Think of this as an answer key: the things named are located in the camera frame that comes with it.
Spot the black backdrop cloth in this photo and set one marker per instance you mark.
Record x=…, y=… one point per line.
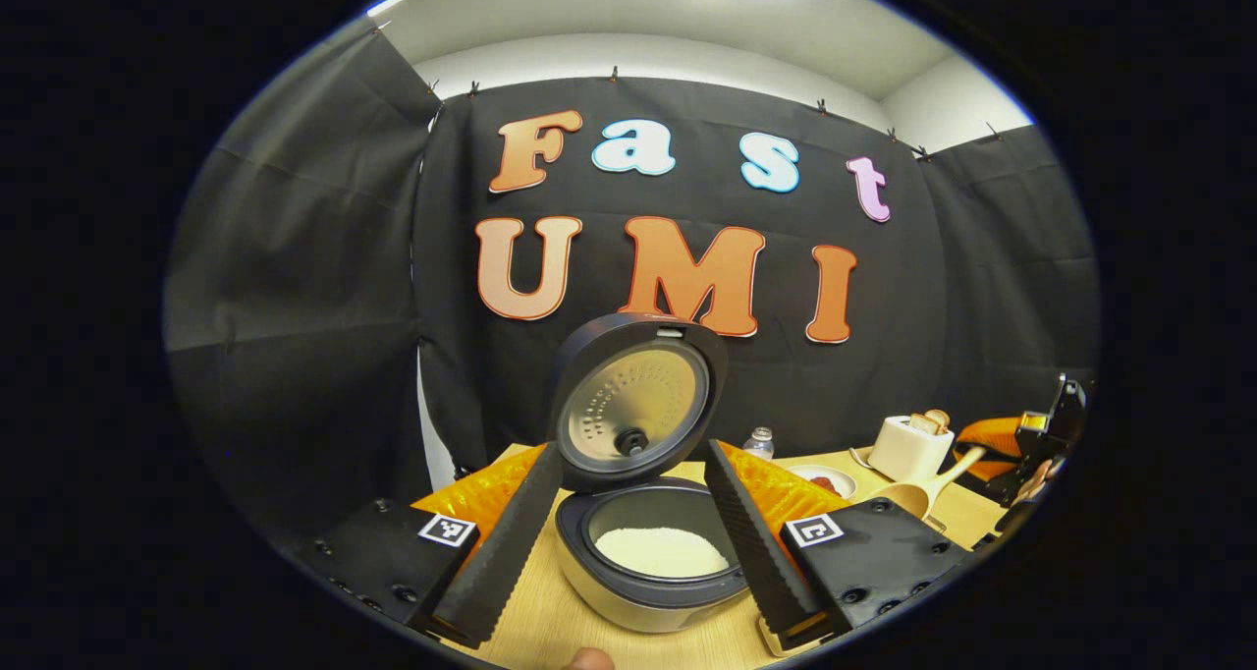
x=314, y=257

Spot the clear drink bottle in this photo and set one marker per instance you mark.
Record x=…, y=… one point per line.
x=758, y=444

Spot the cream container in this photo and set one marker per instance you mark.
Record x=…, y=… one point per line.
x=768, y=639

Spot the toasted bread slice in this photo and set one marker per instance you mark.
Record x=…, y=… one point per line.
x=938, y=418
x=921, y=422

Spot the dark grey rice cooker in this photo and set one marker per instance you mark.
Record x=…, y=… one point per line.
x=628, y=405

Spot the red braised meat piece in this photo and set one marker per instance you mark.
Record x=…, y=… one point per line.
x=828, y=483

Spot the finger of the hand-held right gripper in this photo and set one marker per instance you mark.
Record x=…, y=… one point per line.
x=997, y=444
x=1068, y=407

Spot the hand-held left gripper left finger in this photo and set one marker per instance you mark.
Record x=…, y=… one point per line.
x=501, y=562

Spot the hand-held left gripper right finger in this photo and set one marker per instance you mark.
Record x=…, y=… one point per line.
x=761, y=552

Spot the white toaster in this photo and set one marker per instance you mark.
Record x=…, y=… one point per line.
x=905, y=454

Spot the ceiling light panel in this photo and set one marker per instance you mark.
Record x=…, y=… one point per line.
x=384, y=5

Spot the wooden spoon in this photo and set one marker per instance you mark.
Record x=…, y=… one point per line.
x=913, y=498

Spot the white plate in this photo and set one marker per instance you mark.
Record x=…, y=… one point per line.
x=840, y=474

